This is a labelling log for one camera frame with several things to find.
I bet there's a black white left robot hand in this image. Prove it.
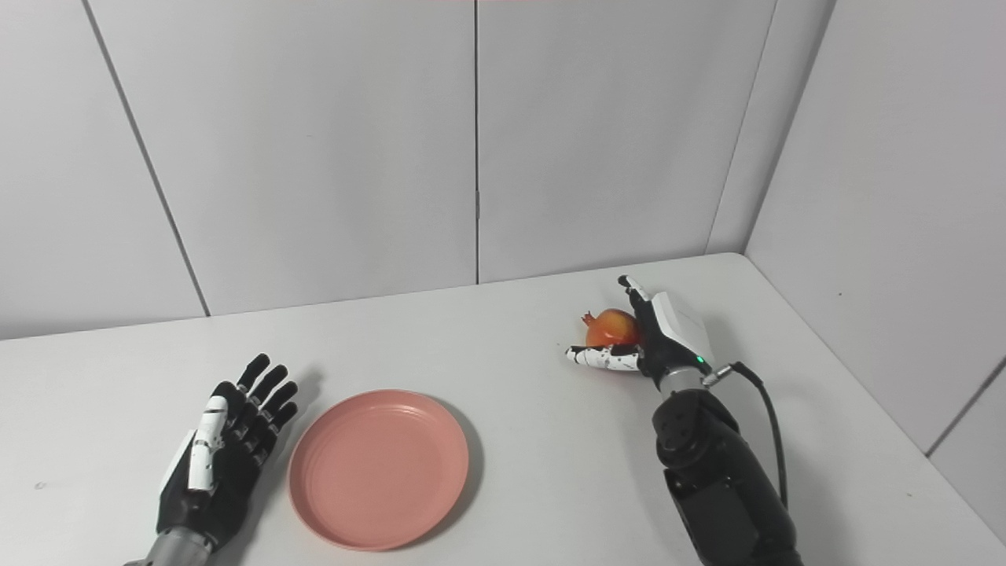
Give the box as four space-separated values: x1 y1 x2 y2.
156 354 299 555

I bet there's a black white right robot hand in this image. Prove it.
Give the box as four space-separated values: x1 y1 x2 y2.
566 275 716 390

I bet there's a red orange pomegranate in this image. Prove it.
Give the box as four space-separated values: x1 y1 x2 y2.
580 308 644 351

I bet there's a pink round plate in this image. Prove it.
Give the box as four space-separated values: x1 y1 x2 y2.
288 389 470 551

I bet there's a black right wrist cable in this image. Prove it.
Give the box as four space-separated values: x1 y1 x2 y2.
703 362 790 512

